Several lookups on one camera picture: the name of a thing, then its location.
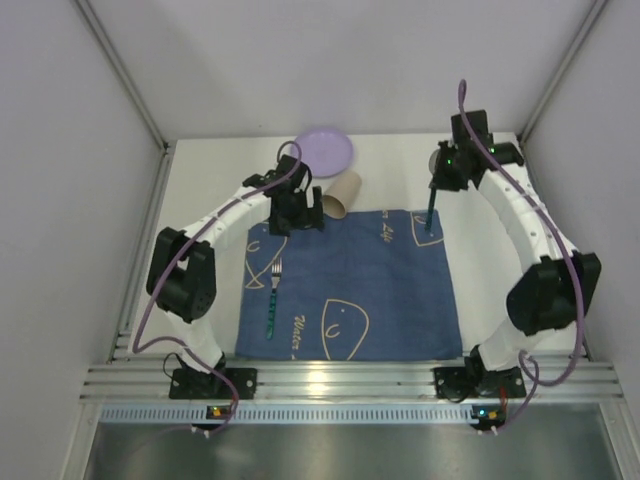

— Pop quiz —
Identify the beige cup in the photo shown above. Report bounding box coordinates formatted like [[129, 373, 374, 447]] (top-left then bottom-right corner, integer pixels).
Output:
[[322, 170, 362, 219]]

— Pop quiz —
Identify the green handled spoon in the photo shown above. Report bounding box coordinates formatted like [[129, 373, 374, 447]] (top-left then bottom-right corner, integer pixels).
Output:
[[425, 150, 441, 232]]

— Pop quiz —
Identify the green handled fork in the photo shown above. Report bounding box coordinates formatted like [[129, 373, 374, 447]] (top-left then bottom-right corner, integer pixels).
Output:
[[266, 257, 283, 340]]

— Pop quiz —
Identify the lilac plate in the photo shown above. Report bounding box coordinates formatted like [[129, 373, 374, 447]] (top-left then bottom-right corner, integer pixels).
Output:
[[295, 127, 354, 178]]

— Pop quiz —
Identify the blue cloth placemat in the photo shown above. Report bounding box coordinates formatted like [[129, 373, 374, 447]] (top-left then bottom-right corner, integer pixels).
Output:
[[235, 210, 463, 362]]

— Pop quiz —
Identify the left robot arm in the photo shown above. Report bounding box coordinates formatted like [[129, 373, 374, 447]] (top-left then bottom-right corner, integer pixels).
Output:
[[131, 154, 324, 377]]

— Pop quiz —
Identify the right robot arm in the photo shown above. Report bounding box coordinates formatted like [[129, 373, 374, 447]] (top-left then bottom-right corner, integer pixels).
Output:
[[429, 110, 602, 390]]

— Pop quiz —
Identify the left aluminium frame post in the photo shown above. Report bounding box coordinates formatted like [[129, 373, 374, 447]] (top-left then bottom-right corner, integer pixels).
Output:
[[74, 0, 171, 151]]

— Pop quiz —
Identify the aluminium frame post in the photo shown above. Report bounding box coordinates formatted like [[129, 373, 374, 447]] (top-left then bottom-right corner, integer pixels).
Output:
[[74, 0, 171, 151], [516, 0, 610, 145]]

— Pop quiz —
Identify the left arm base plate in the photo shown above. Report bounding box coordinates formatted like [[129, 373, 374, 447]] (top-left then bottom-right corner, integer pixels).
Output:
[[168, 368, 258, 400]]

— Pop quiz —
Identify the slotted cable duct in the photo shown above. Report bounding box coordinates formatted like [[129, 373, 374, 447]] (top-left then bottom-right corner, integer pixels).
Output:
[[99, 403, 502, 425]]

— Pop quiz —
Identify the right aluminium frame post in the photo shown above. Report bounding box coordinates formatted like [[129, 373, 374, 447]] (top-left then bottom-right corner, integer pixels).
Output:
[[516, 0, 610, 145]]

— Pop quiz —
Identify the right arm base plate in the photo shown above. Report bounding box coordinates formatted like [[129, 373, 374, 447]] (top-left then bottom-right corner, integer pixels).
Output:
[[433, 366, 526, 403]]

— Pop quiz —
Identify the aluminium front rail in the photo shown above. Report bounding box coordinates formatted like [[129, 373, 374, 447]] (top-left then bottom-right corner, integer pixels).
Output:
[[80, 355, 623, 403]]

